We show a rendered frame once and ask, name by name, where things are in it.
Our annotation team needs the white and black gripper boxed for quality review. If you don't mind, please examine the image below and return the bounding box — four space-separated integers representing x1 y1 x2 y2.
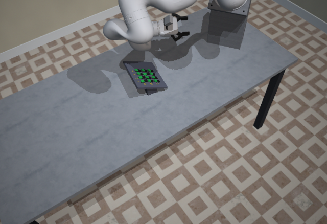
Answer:
158 13 190 41

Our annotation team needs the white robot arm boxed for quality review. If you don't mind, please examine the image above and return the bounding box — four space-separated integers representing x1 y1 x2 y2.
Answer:
103 0 247 51

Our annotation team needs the grey switch panel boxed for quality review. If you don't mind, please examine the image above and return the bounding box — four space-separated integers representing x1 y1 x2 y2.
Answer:
123 61 168 95

